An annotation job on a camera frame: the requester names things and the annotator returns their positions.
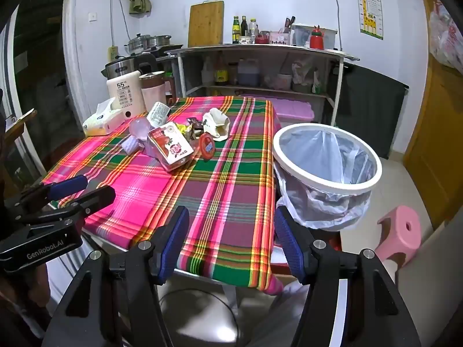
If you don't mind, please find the white plastic bottle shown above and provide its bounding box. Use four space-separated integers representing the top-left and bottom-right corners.
201 58 216 84

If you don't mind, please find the black cloth covered cabinet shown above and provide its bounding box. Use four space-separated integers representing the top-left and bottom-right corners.
333 61 409 160

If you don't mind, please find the pink jug with brown lid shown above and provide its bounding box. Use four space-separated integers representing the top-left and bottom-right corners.
139 71 168 111

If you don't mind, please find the stainless steel electric kettle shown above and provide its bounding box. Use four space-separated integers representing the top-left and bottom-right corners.
105 52 157 80

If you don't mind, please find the white round trash bin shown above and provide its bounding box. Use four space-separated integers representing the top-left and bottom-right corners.
272 123 383 232

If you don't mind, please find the wooden cutting board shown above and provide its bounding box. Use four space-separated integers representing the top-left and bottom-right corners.
188 1 225 47

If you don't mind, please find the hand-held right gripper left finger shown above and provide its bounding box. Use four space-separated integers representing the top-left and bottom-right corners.
47 205 190 347

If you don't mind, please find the lavender sponge cloth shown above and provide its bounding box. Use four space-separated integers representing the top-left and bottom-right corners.
121 135 145 154

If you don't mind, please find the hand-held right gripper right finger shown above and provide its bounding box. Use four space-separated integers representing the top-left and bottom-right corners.
274 206 422 347

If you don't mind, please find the red thermos jug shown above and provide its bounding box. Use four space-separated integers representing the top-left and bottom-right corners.
310 25 324 49

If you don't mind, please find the pink plastic stool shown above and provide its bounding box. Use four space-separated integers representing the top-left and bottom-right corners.
374 205 422 268

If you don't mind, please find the soy sauce bottle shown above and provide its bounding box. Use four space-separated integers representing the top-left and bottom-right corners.
214 56 228 85

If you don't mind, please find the pink green plaid tablecloth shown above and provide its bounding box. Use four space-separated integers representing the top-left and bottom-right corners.
41 96 284 293

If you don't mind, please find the purple liquid jug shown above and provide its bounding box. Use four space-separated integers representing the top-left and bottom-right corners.
237 58 261 87

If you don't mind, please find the hanging plastic bag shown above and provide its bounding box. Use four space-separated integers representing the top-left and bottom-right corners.
429 0 463 69

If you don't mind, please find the giraffe wall poster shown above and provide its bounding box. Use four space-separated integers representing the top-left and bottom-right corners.
353 0 384 41

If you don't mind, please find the grey kitchen counter shelf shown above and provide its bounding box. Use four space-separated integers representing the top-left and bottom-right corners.
164 43 360 127

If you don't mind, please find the grey wall cable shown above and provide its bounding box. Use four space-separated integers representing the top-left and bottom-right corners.
331 0 342 49

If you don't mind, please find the yellow wooden door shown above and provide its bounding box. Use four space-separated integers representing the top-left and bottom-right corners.
403 0 463 228

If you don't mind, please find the clear plastic storage box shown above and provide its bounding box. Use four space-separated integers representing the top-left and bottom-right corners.
291 23 339 49

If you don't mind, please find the pink box on counter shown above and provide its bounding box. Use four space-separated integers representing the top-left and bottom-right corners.
269 31 292 45

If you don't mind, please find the pink lidded storage box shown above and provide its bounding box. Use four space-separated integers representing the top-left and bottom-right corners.
240 94 315 125

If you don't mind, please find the white yogurt cup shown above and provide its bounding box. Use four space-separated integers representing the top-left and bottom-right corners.
146 101 171 128

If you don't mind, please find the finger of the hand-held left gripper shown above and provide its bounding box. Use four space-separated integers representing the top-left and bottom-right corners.
20 175 88 206
16 185 117 229

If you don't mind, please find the cream electric warmer jug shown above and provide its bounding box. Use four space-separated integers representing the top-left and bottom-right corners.
106 71 146 120

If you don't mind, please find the crumpled white plastic bag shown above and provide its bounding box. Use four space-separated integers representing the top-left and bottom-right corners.
291 61 313 85

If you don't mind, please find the white tissue pack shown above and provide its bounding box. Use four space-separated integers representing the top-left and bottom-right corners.
82 98 124 137

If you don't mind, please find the clear plastic bin bag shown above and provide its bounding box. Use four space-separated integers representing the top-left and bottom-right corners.
274 127 379 230

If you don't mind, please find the cream snack wrapper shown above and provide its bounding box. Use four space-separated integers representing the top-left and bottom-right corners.
202 108 231 141

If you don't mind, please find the red round plastic lid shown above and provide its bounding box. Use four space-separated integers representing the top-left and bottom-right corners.
199 132 216 160

